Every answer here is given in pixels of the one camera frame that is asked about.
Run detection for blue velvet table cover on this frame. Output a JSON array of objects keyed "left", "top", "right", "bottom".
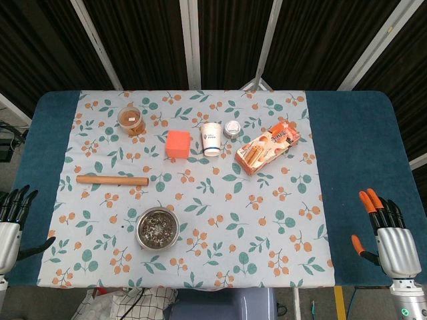
[{"left": 7, "top": 90, "right": 427, "bottom": 287}]

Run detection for white frame pole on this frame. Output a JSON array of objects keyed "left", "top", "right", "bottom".
[
  {"left": 256, "top": 0, "right": 285, "bottom": 91},
  {"left": 179, "top": 0, "right": 201, "bottom": 90},
  {"left": 337, "top": 0, "right": 415, "bottom": 91},
  {"left": 69, "top": 0, "right": 123, "bottom": 91}
]

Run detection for grey-blue robot torso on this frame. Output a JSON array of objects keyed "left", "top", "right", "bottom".
[{"left": 163, "top": 288, "right": 278, "bottom": 320}]

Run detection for grey tripod stand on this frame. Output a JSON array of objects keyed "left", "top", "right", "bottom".
[{"left": 240, "top": 68, "right": 275, "bottom": 91}]

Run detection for wooden rolling pin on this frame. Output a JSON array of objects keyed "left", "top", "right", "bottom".
[{"left": 75, "top": 175, "right": 149, "bottom": 187}]

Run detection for clear jar of orange snacks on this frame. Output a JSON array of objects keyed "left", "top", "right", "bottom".
[{"left": 117, "top": 106, "right": 147, "bottom": 137}]

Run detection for white checkered bag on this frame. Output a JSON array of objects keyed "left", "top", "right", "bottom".
[{"left": 71, "top": 287, "right": 177, "bottom": 320}]

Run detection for black equipment with cables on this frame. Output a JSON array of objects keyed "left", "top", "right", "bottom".
[{"left": 0, "top": 121, "right": 30, "bottom": 164}]

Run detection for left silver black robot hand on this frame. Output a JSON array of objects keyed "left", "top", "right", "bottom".
[{"left": 0, "top": 185, "right": 56, "bottom": 276}]

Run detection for orange biscuit box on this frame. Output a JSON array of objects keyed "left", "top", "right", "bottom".
[{"left": 236, "top": 121, "right": 303, "bottom": 175}]

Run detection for small clear jar silver lid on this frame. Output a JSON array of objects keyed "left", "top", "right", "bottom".
[{"left": 223, "top": 120, "right": 242, "bottom": 140}]

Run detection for floral print tablecloth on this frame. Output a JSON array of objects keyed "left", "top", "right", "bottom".
[{"left": 37, "top": 89, "right": 336, "bottom": 289}]

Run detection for orange cube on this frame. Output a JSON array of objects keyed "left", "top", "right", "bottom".
[{"left": 165, "top": 130, "right": 192, "bottom": 159}]

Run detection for white paper cup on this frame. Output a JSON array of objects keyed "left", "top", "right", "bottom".
[{"left": 199, "top": 121, "right": 223, "bottom": 157}]

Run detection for right silver hand orange fingertips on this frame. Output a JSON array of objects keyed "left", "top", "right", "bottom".
[{"left": 351, "top": 188, "right": 423, "bottom": 280}]

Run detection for stainless steel bowl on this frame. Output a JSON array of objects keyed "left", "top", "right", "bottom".
[{"left": 134, "top": 206, "right": 180, "bottom": 249}]

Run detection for crushed dark and white bits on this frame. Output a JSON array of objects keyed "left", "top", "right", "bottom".
[{"left": 139, "top": 213, "right": 176, "bottom": 243}]

